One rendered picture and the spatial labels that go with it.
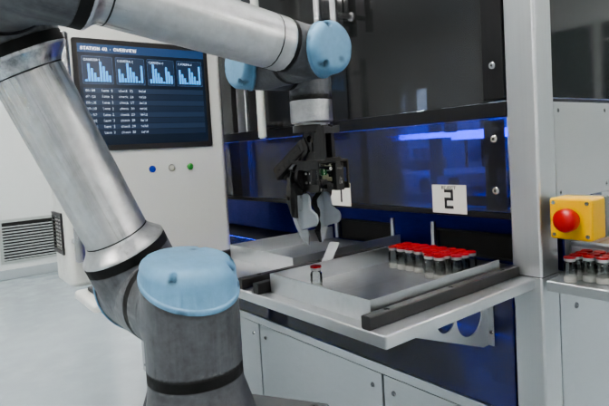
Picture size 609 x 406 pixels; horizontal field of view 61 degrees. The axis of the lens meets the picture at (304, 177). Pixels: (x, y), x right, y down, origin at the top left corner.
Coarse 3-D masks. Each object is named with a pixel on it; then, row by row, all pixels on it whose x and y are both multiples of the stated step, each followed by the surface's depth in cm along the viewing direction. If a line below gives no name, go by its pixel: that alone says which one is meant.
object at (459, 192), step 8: (432, 192) 112; (440, 192) 111; (448, 192) 109; (456, 192) 108; (464, 192) 106; (432, 200) 112; (440, 200) 111; (448, 200) 109; (456, 200) 108; (464, 200) 106; (440, 208) 111; (448, 208) 109; (456, 208) 108; (464, 208) 106
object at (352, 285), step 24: (312, 264) 103; (336, 264) 106; (360, 264) 111; (384, 264) 114; (288, 288) 92; (312, 288) 87; (336, 288) 96; (360, 288) 95; (384, 288) 94; (408, 288) 82; (432, 288) 85; (336, 312) 82; (360, 312) 78
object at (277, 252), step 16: (256, 240) 135; (272, 240) 138; (288, 240) 141; (336, 240) 146; (352, 240) 145; (384, 240) 128; (400, 240) 131; (240, 256) 127; (256, 256) 121; (272, 256) 116; (288, 256) 111; (304, 256) 112; (320, 256) 115
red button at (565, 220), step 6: (558, 210) 88; (564, 210) 88; (570, 210) 87; (558, 216) 88; (564, 216) 87; (570, 216) 87; (576, 216) 87; (558, 222) 88; (564, 222) 87; (570, 222) 87; (576, 222) 87; (558, 228) 88; (564, 228) 87; (570, 228) 87
